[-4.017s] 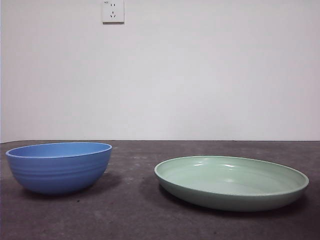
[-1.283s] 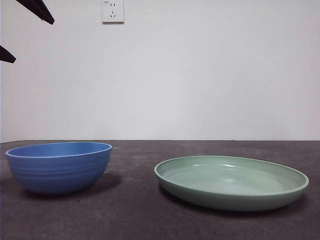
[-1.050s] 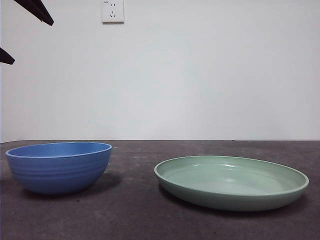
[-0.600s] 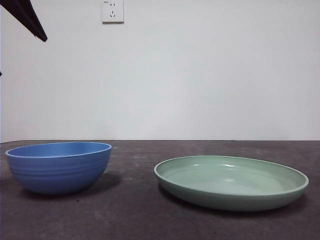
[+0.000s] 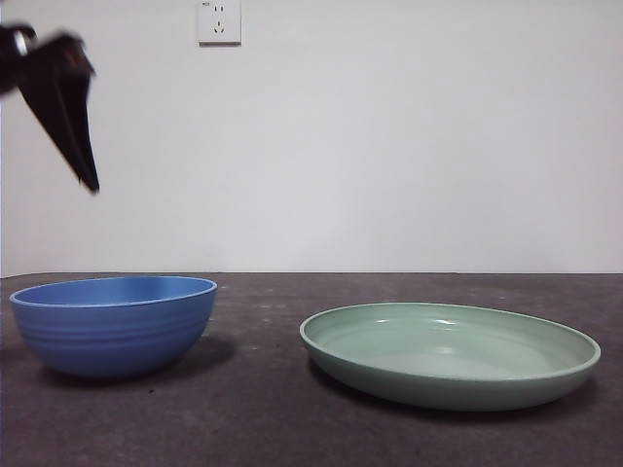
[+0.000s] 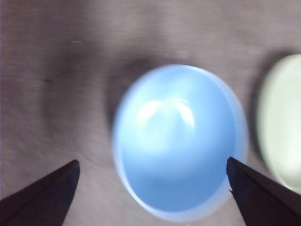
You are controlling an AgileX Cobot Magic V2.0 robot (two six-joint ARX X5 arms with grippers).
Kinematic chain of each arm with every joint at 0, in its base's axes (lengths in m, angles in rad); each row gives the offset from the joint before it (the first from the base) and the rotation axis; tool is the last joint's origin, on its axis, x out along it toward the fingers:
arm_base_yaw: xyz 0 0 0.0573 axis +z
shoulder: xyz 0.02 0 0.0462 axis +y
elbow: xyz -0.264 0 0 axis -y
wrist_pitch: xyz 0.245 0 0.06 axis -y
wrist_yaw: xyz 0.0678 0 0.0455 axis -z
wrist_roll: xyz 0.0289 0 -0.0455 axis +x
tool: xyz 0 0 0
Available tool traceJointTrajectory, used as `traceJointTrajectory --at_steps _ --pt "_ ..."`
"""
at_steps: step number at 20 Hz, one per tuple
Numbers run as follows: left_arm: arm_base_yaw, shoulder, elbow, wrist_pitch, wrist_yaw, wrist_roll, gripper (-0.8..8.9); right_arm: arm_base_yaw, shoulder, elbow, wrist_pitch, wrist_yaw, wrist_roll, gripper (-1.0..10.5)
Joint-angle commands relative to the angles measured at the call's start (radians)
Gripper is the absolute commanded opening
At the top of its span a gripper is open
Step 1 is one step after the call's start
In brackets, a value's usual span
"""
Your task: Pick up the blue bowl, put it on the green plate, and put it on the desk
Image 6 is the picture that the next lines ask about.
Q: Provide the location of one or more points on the blue ribbed bowl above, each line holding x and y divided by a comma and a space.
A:
174, 153

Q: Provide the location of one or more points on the pale green round plate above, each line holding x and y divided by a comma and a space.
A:
282, 122

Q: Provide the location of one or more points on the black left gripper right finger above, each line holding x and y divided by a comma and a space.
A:
261, 202

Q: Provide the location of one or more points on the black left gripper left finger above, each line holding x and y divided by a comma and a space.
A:
44, 202

